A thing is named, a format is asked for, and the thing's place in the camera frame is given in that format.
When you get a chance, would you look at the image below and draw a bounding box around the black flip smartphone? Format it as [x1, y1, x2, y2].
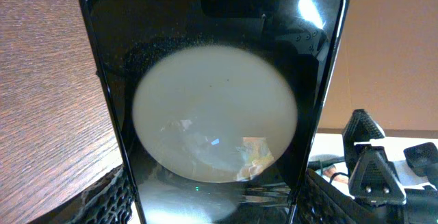
[79, 0, 349, 223]

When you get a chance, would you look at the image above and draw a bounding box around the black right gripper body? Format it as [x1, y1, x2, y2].
[394, 142, 437, 224]

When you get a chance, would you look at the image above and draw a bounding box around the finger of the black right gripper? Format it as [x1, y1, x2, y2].
[348, 146, 407, 206]
[342, 109, 385, 175]

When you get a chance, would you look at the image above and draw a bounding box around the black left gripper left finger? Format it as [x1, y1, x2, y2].
[32, 166, 134, 224]

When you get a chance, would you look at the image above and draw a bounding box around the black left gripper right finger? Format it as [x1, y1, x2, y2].
[294, 169, 386, 224]

